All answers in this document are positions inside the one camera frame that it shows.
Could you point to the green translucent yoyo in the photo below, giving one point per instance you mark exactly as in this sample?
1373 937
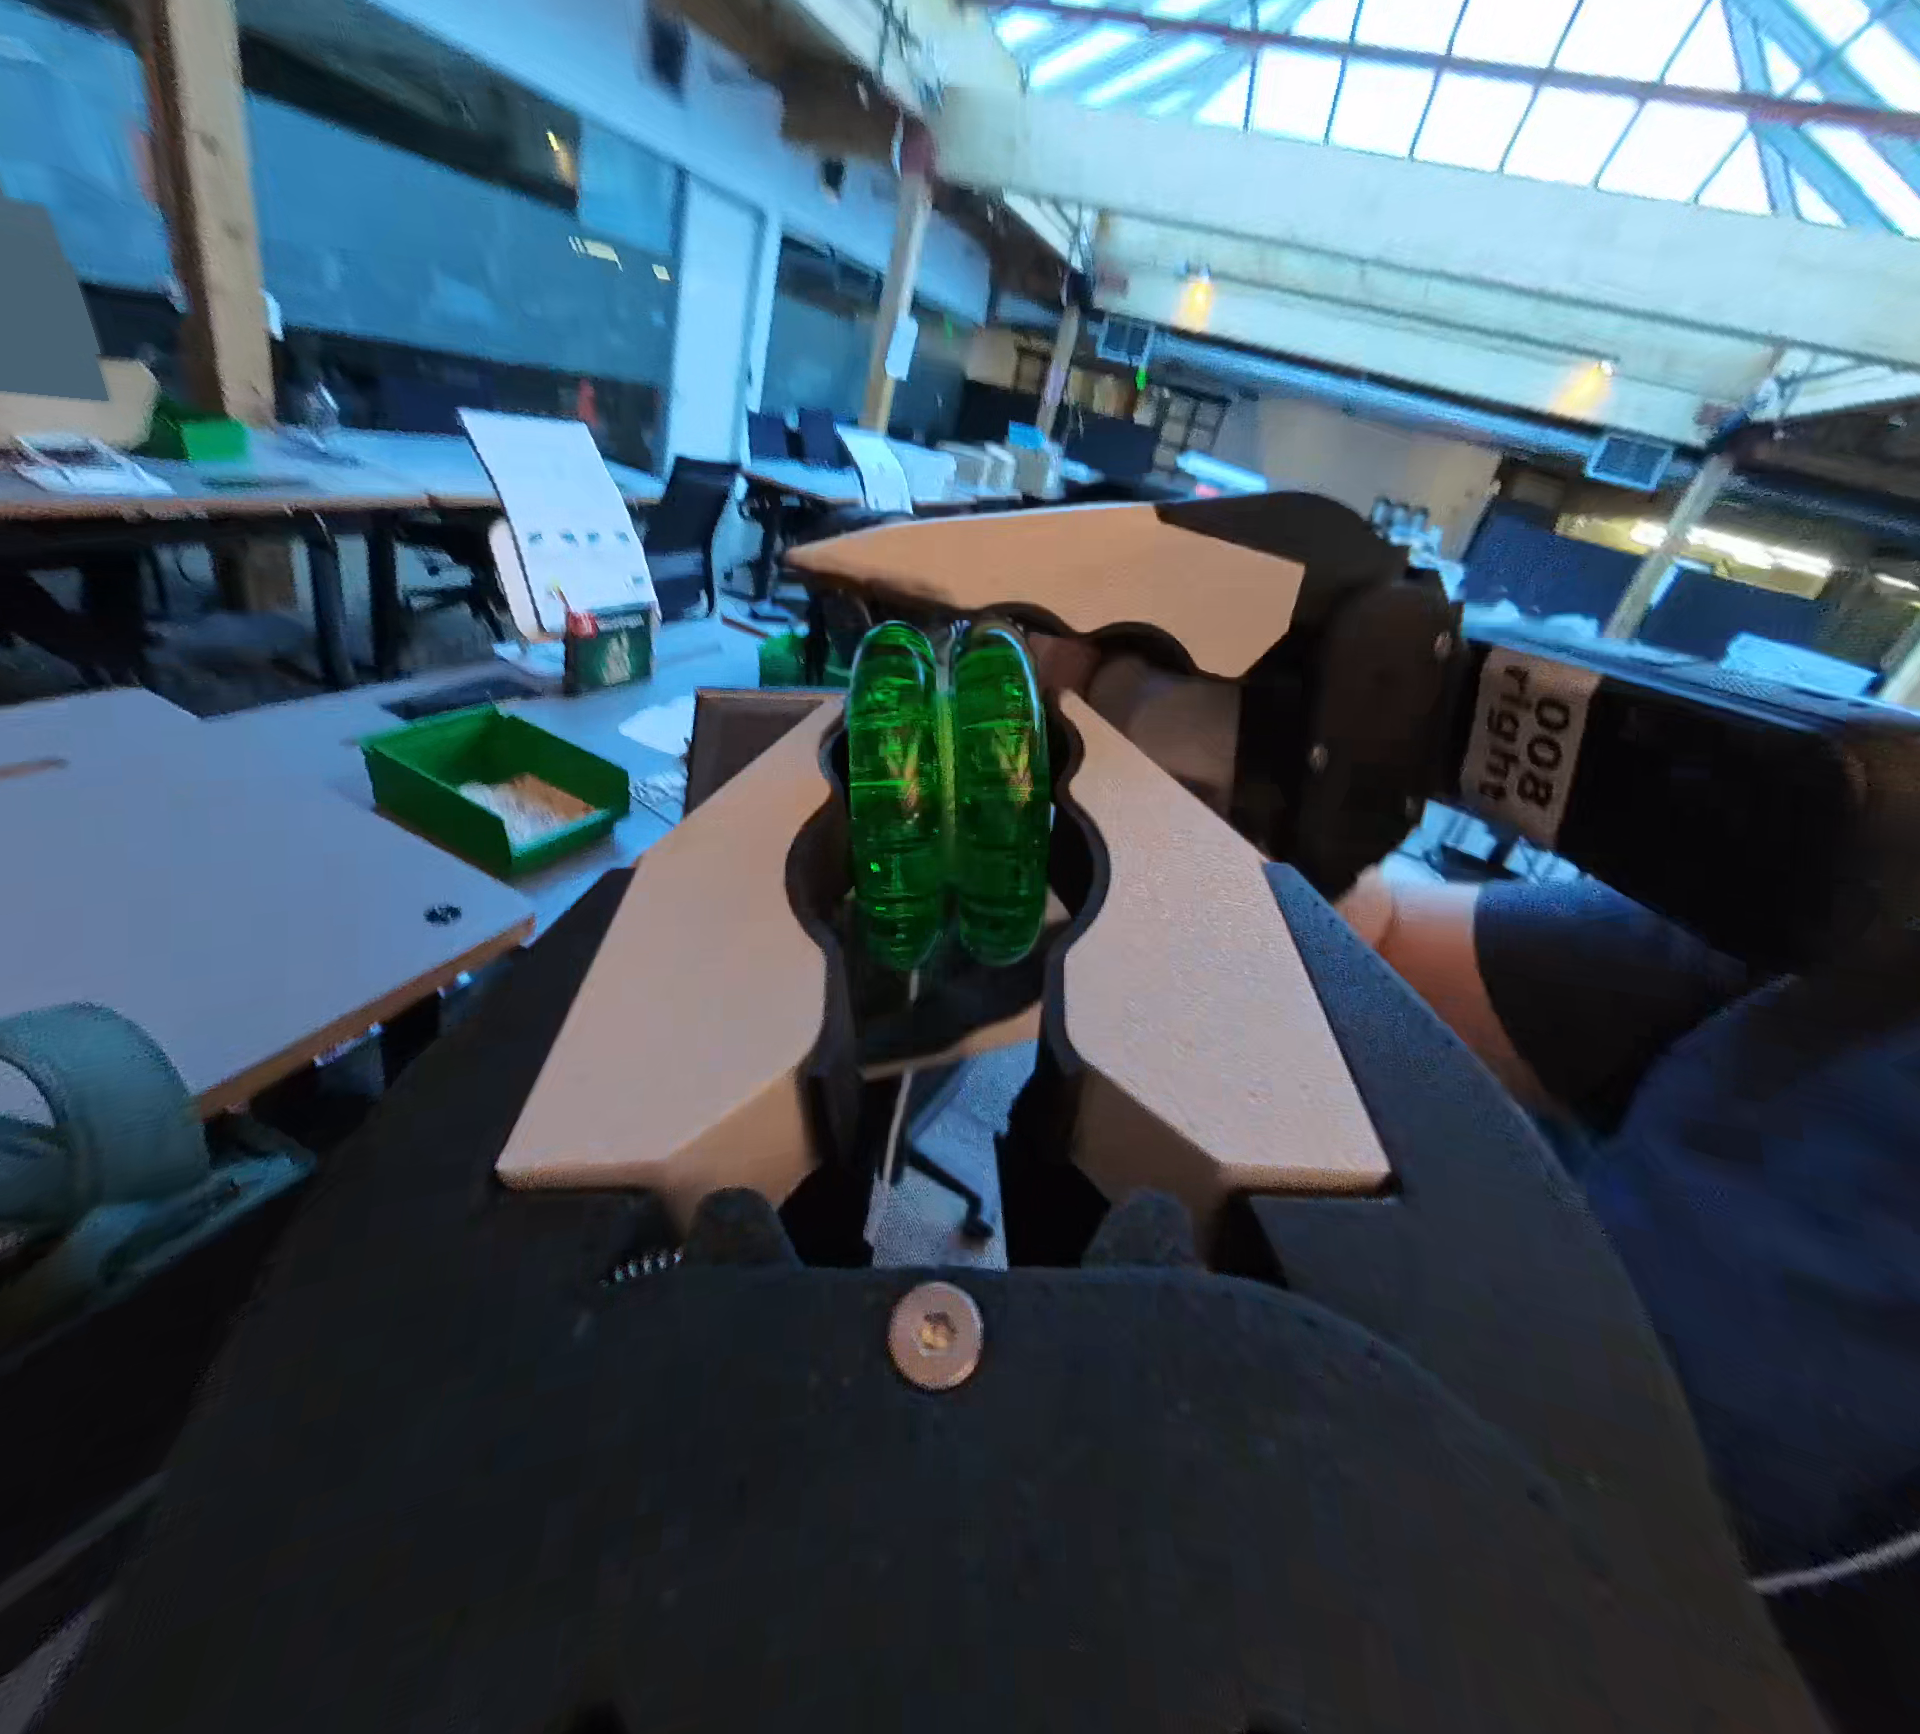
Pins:
901 804

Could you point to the black office chair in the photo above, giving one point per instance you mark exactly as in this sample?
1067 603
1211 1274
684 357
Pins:
692 518

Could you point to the navy blue jacket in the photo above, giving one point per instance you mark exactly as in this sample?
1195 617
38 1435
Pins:
1770 1314

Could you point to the wooden pillar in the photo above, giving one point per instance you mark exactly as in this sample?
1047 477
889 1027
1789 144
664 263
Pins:
195 114

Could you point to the green box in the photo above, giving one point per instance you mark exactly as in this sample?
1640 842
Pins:
203 436

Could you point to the white display board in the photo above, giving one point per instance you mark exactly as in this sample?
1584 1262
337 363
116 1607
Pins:
878 467
549 505

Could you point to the green plastic bin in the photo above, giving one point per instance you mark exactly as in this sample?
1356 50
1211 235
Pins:
404 775

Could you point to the stack of papers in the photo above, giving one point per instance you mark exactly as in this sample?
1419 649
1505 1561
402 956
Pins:
74 463

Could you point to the person's right hand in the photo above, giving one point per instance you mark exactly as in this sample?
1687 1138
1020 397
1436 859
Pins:
1424 954

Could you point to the small green carton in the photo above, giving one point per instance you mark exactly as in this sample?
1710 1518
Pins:
614 656

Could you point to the long grey desk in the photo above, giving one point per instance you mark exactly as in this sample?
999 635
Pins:
300 475

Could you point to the person's right forearm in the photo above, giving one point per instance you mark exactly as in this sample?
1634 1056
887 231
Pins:
1591 998

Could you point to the wall air vent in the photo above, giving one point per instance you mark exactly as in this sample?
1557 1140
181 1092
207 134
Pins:
1629 459

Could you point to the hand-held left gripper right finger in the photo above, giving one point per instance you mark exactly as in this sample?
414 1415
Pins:
1214 1014

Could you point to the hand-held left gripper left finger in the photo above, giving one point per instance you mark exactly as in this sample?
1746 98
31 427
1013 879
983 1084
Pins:
674 1014

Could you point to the grey desk with plywood edge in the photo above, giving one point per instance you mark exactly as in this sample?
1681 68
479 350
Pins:
224 895

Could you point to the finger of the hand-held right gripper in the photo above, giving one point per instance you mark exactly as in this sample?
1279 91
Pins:
735 737
1051 573

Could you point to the cardboard box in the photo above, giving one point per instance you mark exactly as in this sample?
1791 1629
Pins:
129 407

